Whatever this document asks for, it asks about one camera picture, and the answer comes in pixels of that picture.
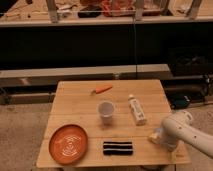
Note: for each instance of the white sponge with blue side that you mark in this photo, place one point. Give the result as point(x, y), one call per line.
point(155, 137)

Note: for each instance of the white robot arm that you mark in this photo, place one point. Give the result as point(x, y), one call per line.
point(177, 127)

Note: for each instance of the white ceramic cup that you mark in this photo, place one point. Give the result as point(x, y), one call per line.
point(106, 110)

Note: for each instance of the orange toy carrot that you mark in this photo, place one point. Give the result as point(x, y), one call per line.
point(101, 89)

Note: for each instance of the wooden table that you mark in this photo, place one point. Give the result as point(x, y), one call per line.
point(118, 111)

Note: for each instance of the white plastic bottle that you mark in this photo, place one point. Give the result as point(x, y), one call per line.
point(137, 111)

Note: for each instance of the black white striped cloth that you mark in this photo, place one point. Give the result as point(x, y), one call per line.
point(117, 148)

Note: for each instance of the orange patterned plate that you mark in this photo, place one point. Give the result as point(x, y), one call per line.
point(68, 144)

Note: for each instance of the dark object on floor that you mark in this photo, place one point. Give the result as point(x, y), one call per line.
point(180, 102)

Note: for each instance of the long wooden bench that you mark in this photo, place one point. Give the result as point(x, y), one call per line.
point(51, 76)

